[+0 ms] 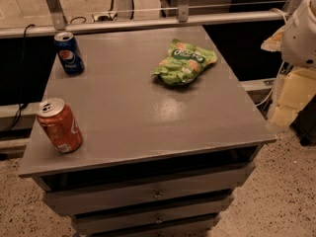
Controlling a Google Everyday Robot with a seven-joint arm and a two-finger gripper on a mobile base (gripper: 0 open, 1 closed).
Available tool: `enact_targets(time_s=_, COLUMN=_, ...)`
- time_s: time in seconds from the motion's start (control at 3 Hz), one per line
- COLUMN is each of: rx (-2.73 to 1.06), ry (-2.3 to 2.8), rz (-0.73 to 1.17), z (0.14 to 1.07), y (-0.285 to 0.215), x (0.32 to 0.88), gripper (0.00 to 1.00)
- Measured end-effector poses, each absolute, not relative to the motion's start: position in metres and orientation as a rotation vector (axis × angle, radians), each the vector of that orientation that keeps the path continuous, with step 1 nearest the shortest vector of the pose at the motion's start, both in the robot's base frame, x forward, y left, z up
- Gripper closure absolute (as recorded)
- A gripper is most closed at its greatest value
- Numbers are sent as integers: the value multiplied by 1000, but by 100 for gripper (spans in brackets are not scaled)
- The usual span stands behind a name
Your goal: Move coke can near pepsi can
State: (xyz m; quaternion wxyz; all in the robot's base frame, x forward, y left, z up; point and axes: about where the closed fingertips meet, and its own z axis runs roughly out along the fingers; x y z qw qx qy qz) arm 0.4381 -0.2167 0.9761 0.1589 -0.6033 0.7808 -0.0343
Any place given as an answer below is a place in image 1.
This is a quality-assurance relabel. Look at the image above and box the grey drawer cabinet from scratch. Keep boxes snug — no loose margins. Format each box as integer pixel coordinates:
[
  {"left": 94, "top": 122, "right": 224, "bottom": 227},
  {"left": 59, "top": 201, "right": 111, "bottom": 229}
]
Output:
[{"left": 18, "top": 25, "right": 278, "bottom": 237}]

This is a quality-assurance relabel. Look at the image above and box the red coke can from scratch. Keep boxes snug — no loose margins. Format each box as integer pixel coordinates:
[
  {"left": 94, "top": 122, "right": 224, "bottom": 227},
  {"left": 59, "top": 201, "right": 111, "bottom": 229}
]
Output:
[{"left": 37, "top": 98, "right": 83, "bottom": 153}]

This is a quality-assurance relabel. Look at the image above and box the black cable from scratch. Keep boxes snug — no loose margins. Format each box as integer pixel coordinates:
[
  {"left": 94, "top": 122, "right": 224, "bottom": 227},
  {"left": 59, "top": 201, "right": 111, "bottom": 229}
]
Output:
[{"left": 0, "top": 23, "right": 37, "bottom": 136}]

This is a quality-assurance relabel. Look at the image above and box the grey drawer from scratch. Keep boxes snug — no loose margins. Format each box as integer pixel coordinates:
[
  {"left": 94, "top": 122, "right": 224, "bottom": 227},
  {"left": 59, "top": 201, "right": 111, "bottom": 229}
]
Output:
[
  {"left": 43, "top": 162, "right": 255, "bottom": 215},
  {"left": 89, "top": 213, "right": 220, "bottom": 237},
  {"left": 74, "top": 191, "right": 234, "bottom": 235}
]

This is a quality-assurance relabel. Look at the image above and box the blue pepsi can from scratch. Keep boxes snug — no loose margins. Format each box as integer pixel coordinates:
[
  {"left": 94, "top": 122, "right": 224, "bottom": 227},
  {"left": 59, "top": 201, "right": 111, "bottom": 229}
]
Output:
[{"left": 54, "top": 32, "right": 85, "bottom": 75}]

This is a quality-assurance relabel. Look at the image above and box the bottom grey drawer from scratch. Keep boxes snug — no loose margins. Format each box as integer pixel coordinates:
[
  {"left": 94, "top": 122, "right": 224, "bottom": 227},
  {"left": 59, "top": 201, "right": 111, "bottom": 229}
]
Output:
[{"left": 89, "top": 213, "right": 220, "bottom": 237}]

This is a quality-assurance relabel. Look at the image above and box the white cable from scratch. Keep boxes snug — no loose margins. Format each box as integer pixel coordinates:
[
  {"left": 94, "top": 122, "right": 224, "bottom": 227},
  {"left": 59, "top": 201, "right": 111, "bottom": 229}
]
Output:
[{"left": 255, "top": 7, "right": 289, "bottom": 108}]

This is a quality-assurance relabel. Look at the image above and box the metal railing bar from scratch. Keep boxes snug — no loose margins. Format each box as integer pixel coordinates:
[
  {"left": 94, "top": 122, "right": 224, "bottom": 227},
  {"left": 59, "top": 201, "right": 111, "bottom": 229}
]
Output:
[{"left": 0, "top": 10, "right": 290, "bottom": 40}]

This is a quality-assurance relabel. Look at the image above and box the top grey drawer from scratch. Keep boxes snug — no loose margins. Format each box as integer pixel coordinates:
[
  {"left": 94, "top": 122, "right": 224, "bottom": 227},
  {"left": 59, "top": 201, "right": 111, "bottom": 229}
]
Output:
[{"left": 43, "top": 162, "right": 255, "bottom": 215}]

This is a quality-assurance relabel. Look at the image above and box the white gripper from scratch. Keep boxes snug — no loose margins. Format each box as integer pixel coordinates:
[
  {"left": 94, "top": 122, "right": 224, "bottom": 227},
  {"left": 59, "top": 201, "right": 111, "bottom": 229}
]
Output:
[{"left": 261, "top": 0, "right": 316, "bottom": 127}]

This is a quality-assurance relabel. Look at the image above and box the middle grey drawer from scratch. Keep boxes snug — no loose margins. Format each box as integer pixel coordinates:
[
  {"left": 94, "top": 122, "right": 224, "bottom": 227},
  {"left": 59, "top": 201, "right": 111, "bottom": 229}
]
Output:
[{"left": 74, "top": 191, "right": 234, "bottom": 235}]

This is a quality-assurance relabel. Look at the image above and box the green chip bag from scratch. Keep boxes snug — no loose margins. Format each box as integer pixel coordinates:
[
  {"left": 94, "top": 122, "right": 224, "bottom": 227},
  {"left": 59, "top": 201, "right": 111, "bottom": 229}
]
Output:
[{"left": 153, "top": 39, "right": 217, "bottom": 86}]

